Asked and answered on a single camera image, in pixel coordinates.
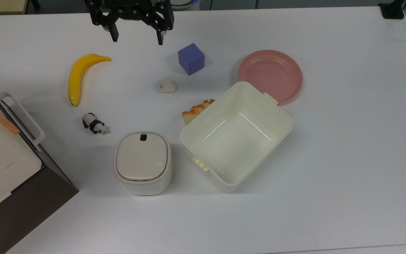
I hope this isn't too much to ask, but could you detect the pink plate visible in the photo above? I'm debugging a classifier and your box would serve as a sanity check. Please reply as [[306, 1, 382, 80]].
[[238, 50, 303, 105]]

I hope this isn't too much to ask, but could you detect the black clamp at table corner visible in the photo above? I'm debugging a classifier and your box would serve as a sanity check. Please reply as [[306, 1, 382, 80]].
[[378, 0, 406, 19]]

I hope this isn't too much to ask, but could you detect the cream square plastic bin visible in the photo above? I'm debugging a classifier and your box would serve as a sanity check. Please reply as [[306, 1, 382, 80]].
[[180, 81, 293, 193]]

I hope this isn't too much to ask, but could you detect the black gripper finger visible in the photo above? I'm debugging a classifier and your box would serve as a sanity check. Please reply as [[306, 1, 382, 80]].
[[90, 10, 119, 42], [149, 9, 174, 46]]

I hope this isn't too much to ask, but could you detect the orange strip on storage box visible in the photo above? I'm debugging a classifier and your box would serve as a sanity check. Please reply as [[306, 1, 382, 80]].
[[0, 104, 20, 135]]

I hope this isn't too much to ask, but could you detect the crumpled white paper ball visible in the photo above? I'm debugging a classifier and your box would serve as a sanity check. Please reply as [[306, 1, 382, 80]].
[[160, 78, 177, 94]]

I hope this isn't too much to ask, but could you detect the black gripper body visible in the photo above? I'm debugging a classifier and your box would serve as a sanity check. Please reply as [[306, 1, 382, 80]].
[[85, 0, 171, 27]]

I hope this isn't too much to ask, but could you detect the white drawer handle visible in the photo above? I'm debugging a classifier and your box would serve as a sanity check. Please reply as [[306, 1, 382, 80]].
[[0, 92, 45, 147]]

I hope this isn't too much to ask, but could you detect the purple cube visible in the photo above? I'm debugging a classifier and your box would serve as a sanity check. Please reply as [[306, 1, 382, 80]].
[[178, 43, 205, 76]]

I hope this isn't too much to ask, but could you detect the yellow banana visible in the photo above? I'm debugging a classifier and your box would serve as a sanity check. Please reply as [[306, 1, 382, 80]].
[[68, 54, 112, 107]]

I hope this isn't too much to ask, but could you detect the small cream lidded trash can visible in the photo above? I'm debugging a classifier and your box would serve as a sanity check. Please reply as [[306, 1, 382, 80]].
[[114, 131, 172, 196]]

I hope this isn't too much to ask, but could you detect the black and white panda toy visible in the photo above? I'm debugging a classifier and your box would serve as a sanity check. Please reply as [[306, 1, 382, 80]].
[[82, 113, 111, 135]]

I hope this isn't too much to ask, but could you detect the glazed bread piece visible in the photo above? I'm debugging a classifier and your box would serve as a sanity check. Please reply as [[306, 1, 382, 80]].
[[182, 99, 216, 126]]

